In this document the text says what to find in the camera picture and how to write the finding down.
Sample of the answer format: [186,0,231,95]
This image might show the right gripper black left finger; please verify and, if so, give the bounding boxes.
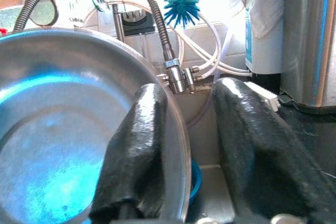
[89,82,169,222]

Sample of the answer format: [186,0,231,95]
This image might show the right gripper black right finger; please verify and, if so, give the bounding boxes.
[211,77,336,224]

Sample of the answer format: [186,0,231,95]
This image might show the steel bowl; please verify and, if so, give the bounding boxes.
[0,27,192,224]

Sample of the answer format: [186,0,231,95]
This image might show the stainless steel sink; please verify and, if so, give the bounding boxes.
[154,74,237,224]

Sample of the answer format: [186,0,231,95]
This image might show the blue plastic bowl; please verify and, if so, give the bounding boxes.
[187,159,203,205]

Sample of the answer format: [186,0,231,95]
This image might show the white water filter housing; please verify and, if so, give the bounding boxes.
[245,0,286,75]

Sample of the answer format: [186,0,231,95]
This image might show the steel utensil holder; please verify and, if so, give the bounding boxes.
[278,0,336,114]

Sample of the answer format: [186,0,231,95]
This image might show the slim steel tap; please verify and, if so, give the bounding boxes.
[106,0,127,44]

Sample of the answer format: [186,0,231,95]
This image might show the black knife sharpener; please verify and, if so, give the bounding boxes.
[122,10,155,36]

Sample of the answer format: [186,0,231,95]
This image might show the white water hose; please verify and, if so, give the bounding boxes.
[81,0,253,78]

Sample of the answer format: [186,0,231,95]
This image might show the steel spring hose faucet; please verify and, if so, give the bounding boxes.
[12,0,204,95]

